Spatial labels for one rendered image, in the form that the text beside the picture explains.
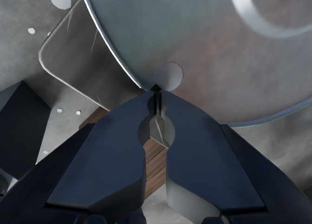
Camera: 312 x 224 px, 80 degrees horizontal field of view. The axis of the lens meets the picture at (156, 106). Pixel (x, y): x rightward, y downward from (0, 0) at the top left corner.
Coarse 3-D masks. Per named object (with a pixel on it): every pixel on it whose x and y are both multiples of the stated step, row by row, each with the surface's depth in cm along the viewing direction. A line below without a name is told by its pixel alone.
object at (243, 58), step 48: (96, 0) 10; (144, 0) 10; (192, 0) 11; (240, 0) 12; (288, 0) 12; (144, 48) 12; (192, 48) 13; (240, 48) 14; (288, 48) 15; (192, 96) 15; (240, 96) 16; (288, 96) 18
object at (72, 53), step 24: (72, 24) 10; (48, 48) 10; (72, 48) 10; (96, 48) 11; (48, 72) 11; (72, 72) 11; (96, 72) 12; (120, 72) 12; (96, 96) 12; (120, 96) 13; (168, 144) 17
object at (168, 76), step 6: (162, 66) 13; (168, 66) 13; (174, 66) 13; (156, 72) 13; (162, 72) 13; (168, 72) 13; (174, 72) 13; (180, 72) 13; (156, 78) 13; (162, 78) 13; (168, 78) 13; (174, 78) 13; (180, 78) 13; (156, 84) 13; (162, 84) 13; (168, 84) 13; (174, 84) 14; (168, 90) 14
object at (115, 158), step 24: (144, 96) 11; (120, 120) 9; (144, 120) 9; (96, 144) 7; (120, 144) 7; (72, 168) 6; (96, 168) 6; (120, 168) 6; (144, 168) 7; (72, 192) 6; (96, 192) 6; (120, 192) 6; (144, 192) 7; (120, 216) 6
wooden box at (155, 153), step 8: (96, 112) 97; (104, 112) 91; (88, 120) 97; (96, 120) 91; (80, 128) 98; (144, 144) 75; (152, 144) 76; (160, 144) 78; (152, 152) 79; (160, 152) 80; (152, 160) 81; (160, 160) 83; (152, 168) 84; (160, 168) 85; (152, 176) 86; (160, 176) 88; (152, 184) 90; (160, 184) 92; (152, 192) 93
